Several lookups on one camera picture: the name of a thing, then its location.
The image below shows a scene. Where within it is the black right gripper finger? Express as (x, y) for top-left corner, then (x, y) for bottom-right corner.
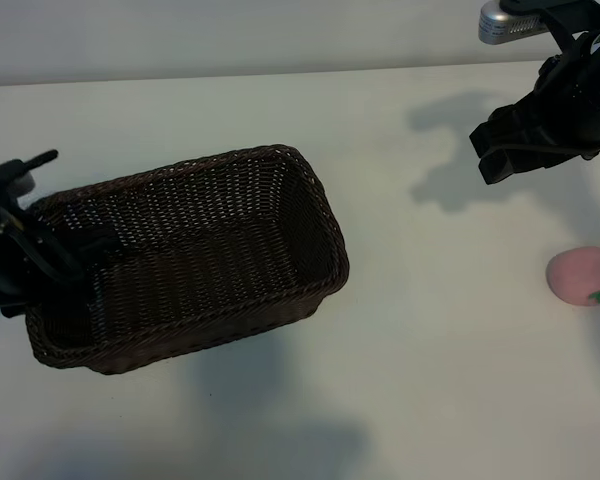
(477, 147), (546, 185)
(469, 103), (536, 157)

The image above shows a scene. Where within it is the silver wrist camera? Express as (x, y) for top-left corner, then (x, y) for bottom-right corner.
(478, 0), (549, 46)
(12, 169), (35, 196)

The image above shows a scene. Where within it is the pink peach with green leaf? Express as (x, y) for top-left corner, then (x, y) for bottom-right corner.
(545, 245), (600, 306)

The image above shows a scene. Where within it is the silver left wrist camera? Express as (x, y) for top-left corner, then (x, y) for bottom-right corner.
(12, 169), (35, 196)

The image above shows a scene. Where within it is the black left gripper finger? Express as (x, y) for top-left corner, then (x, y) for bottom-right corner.
(0, 299), (31, 320)
(77, 227), (126, 259)

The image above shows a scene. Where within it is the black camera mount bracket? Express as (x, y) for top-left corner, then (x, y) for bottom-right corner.
(499, 0), (586, 51)

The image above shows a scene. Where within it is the black flat gripper cable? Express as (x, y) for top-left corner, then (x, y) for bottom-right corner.
(7, 209), (84, 281)

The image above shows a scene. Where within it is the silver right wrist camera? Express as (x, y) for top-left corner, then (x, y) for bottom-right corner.
(478, 0), (549, 46)

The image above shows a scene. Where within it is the dark brown wicker basket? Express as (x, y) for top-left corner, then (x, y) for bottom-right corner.
(24, 143), (351, 377)

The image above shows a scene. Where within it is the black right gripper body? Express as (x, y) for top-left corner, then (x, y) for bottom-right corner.
(517, 54), (600, 161)

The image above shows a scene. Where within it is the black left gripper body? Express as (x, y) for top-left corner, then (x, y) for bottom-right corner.
(0, 159), (89, 309)

